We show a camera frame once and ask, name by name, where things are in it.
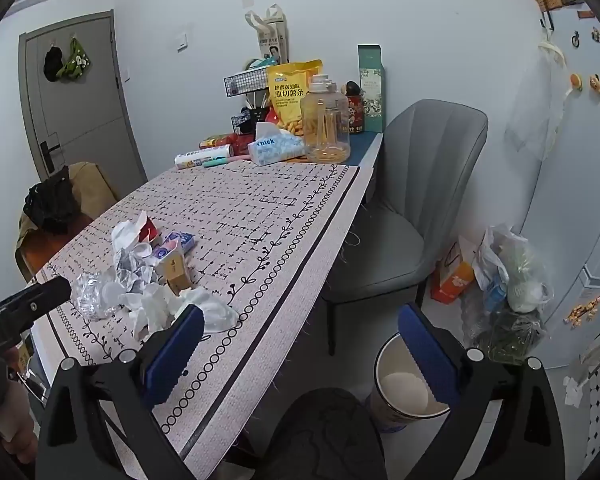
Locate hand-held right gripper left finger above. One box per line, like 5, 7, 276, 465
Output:
35, 304, 206, 480

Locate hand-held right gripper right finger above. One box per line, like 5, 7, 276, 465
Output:
397, 302, 566, 480

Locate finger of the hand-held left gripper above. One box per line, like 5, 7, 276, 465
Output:
0, 276, 73, 333

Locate white waste bin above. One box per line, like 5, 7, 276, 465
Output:
367, 332, 453, 433

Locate white tissue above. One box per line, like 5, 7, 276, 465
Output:
125, 282, 181, 341
180, 287, 241, 335

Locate small brown carton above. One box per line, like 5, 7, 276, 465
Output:
155, 252, 194, 296

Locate grey paper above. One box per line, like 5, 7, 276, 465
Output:
115, 247, 156, 293

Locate blue purple plastic wrapper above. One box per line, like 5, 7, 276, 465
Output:
152, 231, 196, 266

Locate white face mask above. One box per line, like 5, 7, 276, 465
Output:
111, 210, 148, 261

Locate red paper carton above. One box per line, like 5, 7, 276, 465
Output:
139, 217, 162, 247

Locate person's left hand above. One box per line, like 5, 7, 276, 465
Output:
0, 347, 38, 463

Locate orange paper bag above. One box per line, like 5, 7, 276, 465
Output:
430, 235, 478, 305

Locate black cloth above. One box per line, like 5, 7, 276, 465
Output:
23, 167, 81, 235

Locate clear plastic bag of waste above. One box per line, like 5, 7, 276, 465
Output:
462, 224, 556, 365

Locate person's dark trouser leg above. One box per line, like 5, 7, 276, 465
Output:
260, 387, 386, 480

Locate brown chair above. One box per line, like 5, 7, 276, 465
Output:
14, 161, 118, 281

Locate long colourful fridge magnet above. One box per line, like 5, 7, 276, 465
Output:
564, 295, 600, 330

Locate grey upholstered chair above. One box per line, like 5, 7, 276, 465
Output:
322, 99, 490, 356

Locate grey door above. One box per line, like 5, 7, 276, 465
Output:
19, 10, 148, 201

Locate white bag roll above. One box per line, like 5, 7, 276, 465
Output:
174, 144, 233, 170

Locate red snack packets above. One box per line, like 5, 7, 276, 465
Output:
198, 132, 253, 157

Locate blue white tissue pack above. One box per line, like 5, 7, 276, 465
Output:
246, 121, 306, 166

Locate white fridge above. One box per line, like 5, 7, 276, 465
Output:
505, 0, 600, 376

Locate black hanging hat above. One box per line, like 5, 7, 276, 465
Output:
42, 45, 66, 82

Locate green hanging bag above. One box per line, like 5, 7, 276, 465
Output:
57, 35, 92, 82

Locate black utensil holder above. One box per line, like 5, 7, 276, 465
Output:
230, 97, 271, 136

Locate clear plastic water bottle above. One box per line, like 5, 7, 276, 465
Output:
300, 74, 352, 163

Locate red thermos bottle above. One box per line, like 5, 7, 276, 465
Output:
345, 81, 366, 136

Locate hanging clear plastic bag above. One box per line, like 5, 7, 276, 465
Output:
504, 35, 568, 161

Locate tall green box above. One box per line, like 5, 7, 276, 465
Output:
357, 44, 386, 134

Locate yellow snack bag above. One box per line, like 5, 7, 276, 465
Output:
266, 59, 324, 138

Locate white tote bag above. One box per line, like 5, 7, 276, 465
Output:
244, 3, 290, 68

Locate black door handle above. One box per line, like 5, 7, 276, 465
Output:
40, 135, 61, 171

